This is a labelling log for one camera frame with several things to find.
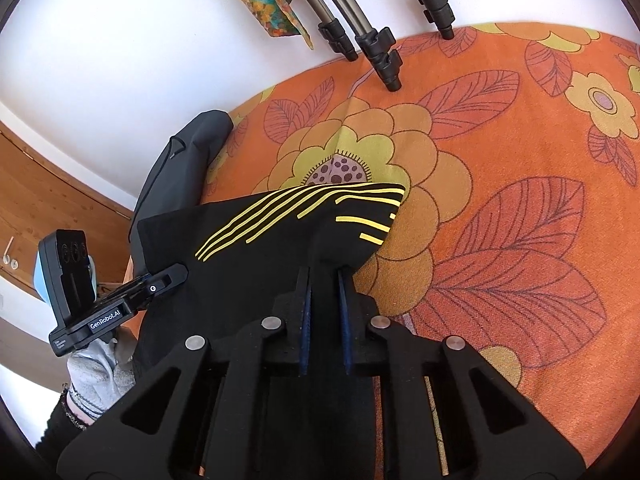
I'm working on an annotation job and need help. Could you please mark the folded dark grey garment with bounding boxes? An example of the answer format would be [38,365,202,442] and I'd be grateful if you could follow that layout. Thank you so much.
[128,110,233,264]

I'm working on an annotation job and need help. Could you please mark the wooden door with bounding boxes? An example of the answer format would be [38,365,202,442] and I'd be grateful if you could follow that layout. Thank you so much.
[0,125,132,296]

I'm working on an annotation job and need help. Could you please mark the black sport pants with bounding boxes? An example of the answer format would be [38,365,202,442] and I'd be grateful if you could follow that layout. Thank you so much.
[130,181,407,480]

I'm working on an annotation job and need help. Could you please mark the light blue chair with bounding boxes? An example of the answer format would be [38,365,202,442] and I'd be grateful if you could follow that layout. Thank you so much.
[34,256,98,304]

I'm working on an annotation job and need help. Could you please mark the left white gloved hand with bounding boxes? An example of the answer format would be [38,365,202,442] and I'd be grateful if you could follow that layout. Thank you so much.
[66,327,137,425]

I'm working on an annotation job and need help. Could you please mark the silver camera tripod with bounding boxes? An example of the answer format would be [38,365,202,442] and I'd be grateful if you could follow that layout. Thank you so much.
[294,0,457,94]

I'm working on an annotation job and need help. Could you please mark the orange floral bedspread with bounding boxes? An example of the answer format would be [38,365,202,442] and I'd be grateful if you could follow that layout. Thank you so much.
[202,23,639,463]

